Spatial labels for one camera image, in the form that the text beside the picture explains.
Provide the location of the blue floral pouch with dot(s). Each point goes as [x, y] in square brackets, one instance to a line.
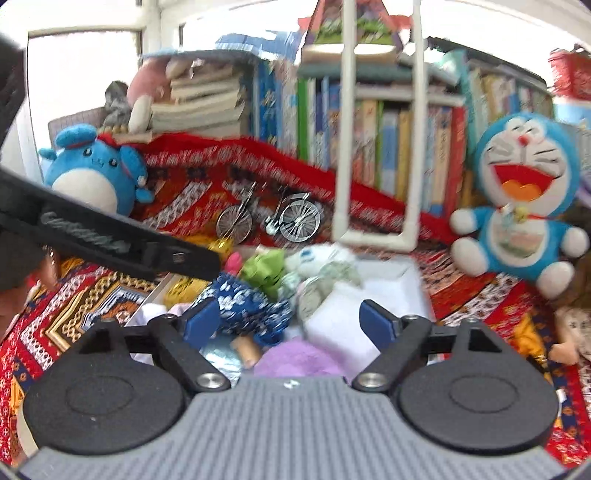
[244, 309]

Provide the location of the pink plush toy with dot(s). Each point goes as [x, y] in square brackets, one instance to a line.
[145, 87]

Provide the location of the red plastic basket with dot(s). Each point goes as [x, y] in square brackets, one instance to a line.
[572, 74]

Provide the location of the stack of worn books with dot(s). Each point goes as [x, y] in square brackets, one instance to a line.
[203, 106]

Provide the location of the white pipe frame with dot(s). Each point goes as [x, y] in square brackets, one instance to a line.
[346, 138]

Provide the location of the green scrunchie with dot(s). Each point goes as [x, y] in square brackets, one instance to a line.
[263, 274]

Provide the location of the blue cat plush toy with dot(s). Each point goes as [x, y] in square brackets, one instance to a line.
[521, 194]

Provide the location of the metal bicycle model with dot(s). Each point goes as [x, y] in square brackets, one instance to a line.
[300, 219]

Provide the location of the blue round plush toy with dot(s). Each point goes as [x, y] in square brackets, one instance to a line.
[87, 180]

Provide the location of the lilac fluffy cloth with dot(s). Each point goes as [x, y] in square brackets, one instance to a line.
[300, 357]

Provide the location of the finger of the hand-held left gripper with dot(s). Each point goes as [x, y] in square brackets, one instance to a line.
[184, 258]

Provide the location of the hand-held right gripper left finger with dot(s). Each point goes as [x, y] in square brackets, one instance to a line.
[201, 323]

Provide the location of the grey cloth toy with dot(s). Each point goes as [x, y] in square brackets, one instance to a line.
[116, 104]

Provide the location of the white tray box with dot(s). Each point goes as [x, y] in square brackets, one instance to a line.
[404, 286]

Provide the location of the green floral sun hat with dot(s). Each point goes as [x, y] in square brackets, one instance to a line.
[309, 295]

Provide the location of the beige soft cylinder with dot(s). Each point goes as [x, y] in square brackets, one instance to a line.
[247, 353]

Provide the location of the row of colourful books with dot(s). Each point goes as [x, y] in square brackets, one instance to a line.
[388, 138]

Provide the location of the red patterned blanket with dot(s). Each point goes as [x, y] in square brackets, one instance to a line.
[83, 314]

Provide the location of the paper house model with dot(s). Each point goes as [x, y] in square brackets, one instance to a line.
[332, 23]

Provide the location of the long-haired doll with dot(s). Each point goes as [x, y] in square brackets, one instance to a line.
[572, 323]

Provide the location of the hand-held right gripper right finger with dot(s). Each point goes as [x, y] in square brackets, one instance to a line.
[378, 323]

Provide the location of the grey chair back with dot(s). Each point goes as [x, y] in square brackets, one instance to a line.
[74, 122]

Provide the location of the white foam block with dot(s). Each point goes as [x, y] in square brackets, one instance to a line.
[341, 318]

